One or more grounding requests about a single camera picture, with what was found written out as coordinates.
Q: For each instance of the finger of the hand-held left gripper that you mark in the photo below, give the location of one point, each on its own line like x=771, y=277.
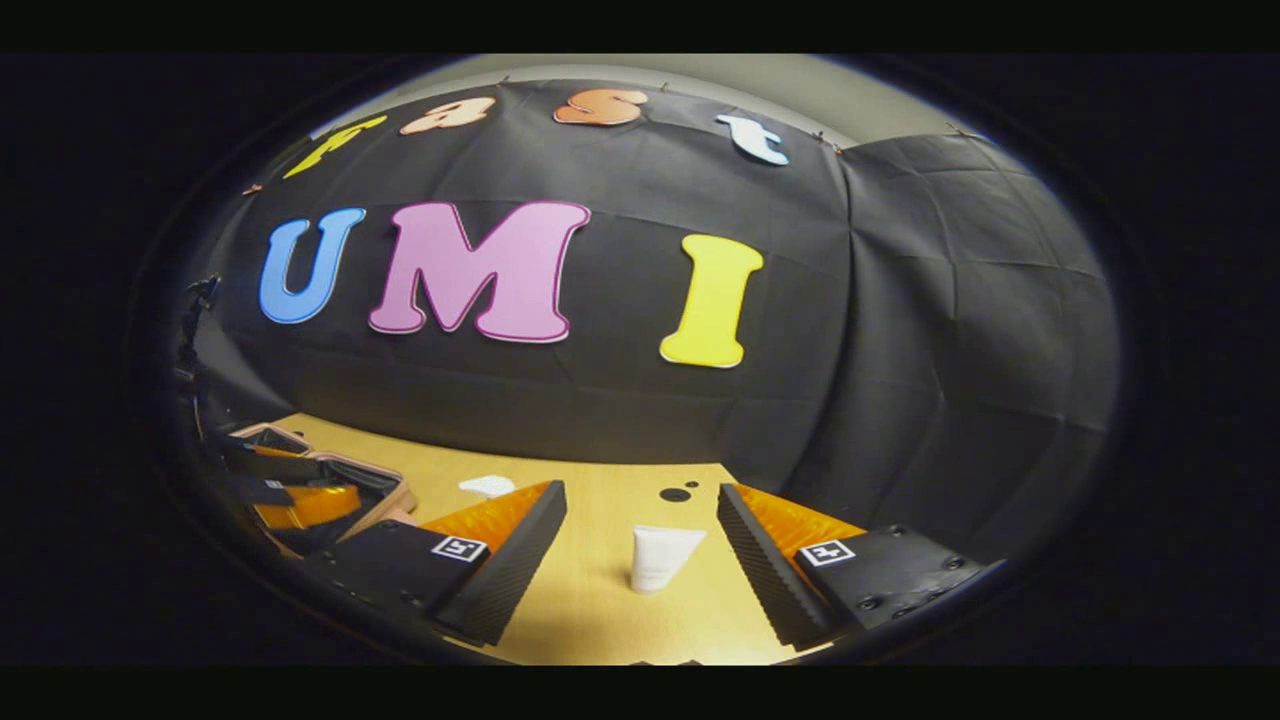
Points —
x=305, y=505
x=275, y=466

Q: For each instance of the white pump bottle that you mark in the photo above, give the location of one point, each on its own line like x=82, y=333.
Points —
x=487, y=486

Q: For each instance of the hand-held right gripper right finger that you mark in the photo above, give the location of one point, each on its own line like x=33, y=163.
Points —
x=760, y=570

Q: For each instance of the pink suitcase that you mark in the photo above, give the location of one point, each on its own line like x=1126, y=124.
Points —
x=378, y=482

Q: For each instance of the black backdrop cloth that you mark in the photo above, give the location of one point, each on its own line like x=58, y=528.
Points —
x=620, y=380

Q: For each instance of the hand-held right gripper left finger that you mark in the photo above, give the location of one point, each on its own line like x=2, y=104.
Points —
x=515, y=570

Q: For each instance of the white cream tube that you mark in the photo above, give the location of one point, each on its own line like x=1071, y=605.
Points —
x=660, y=560

